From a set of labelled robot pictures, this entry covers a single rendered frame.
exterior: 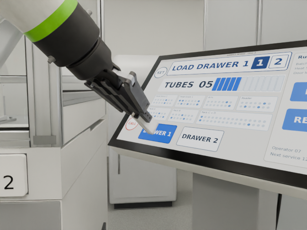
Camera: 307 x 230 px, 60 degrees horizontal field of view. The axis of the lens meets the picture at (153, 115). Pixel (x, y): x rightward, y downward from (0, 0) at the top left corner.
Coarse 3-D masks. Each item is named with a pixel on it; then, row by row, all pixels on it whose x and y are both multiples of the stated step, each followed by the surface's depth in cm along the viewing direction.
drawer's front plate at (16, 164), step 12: (0, 156) 69; (12, 156) 69; (24, 156) 70; (0, 168) 69; (12, 168) 69; (24, 168) 70; (0, 180) 69; (24, 180) 70; (0, 192) 70; (12, 192) 70; (24, 192) 70
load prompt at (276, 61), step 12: (192, 60) 69; (204, 60) 66; (216, 60) 64; (228, 60) 61; (240, 60) 59; (252, 60) 57; (264, 60) 56; (276, 60) 54; (288, 60) 52; (168, 72) 71; (180, 72) 68; (192, 72) 66; (204, 72) 63; (216, 72) 61; (228, 72) 59; (240, 72) 57
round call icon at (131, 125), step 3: (129, 117) 68; (129, 120) 67; (132, 120) 67; (126, 123) 67; (129, 123) 67; (132, 123) 66; (135, 123) 65; (126, 126) 66; (129, 126) 66; (132, 126) 65; (135, 126) 65; (123, 129) 66; (126, 129) 66; (129, 129) 65; (132, 129) 65; (135, 129) 64
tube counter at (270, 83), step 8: (200, 80) 62; (208, 80) 61; (216, 80) 60; (224, 80) 58; (232, 80) 57; (240, 80) 56; (248, 80) 55; (256, 80) 53; (264, 80) 52; (272, 80) 51; (280, 80) 50; (200, 88) 61; (208, 88) 59; (216, 88) 58; (224, 88) 57; (232, 88) 56; (240, 88) 54; (248, 88) 53; (256, 88) 52; (264, 88) 51; (272, 88) 50; (280, 88) 49
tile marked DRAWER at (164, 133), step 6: (162, 126) 60; (168, 126) 59; (174, 126) 58; (144, 132) 62; (156, 132) 60; (162, 132) 59; (168, 132) 58; (174, 132) 57; (138, 138) 61; (144, 138) 60; (150, 138) 59; (156, 138) 58; (162, 138) 57; (168, 138) 57
